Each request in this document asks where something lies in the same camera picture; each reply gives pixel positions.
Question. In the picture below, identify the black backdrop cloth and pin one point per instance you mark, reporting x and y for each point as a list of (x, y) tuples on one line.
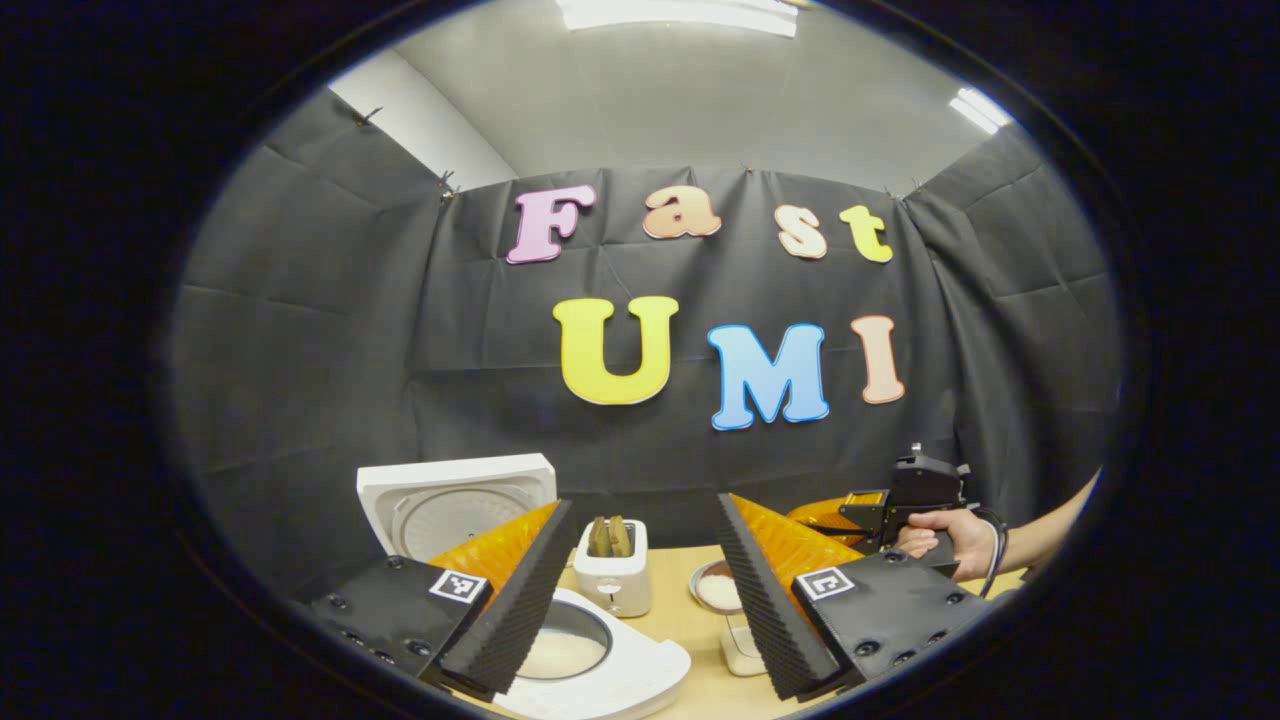
[(450, 350)]

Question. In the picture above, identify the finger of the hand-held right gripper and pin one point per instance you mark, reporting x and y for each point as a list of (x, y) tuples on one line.
[(815, 512)]

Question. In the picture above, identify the large ceiling light panel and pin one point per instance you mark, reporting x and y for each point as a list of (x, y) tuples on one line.
[(680, 15)]

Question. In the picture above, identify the small ceiling light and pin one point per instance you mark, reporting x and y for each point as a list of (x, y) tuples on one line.
[(980, 110)]

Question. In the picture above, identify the clear rectangular tray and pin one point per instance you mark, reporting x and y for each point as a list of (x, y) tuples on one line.
[(740, 650)]

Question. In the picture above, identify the pale green plate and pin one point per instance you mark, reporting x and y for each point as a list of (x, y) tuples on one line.
[(718, 592)]

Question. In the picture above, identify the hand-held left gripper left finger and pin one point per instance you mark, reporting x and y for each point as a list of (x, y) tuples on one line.
[(520, 610)]

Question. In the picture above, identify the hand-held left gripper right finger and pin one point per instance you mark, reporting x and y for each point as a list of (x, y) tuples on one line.
[(770, 610)]

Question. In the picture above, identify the brown bread slice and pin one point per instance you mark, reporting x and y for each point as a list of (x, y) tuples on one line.
[(621, 537), (599, 538)]

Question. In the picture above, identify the white toaster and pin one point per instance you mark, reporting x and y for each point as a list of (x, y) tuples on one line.
[(612, 585)]

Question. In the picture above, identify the white rice cooker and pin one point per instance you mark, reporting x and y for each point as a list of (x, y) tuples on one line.
[(450, 475)]

